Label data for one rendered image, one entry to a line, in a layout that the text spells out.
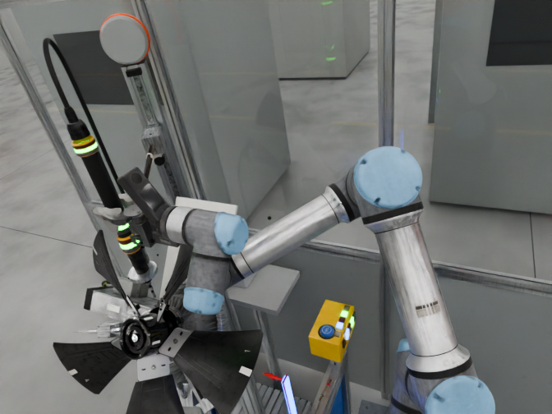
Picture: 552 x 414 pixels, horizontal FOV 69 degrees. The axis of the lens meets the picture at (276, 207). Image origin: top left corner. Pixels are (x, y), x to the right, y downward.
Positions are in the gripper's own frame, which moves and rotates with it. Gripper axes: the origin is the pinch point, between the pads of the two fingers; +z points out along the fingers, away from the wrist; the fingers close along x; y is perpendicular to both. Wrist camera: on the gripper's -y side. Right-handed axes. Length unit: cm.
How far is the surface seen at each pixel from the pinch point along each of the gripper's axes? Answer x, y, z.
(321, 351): 21, 65, -38
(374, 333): 70, 115, -41
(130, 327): -3.3, 42.6, 9.6
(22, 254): 93, 165, 296
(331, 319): 30, 59, -38
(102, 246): 10.3, 27.0, 26.5
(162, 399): -11, 62, -1
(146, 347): -6.1, 44.5, 1.7
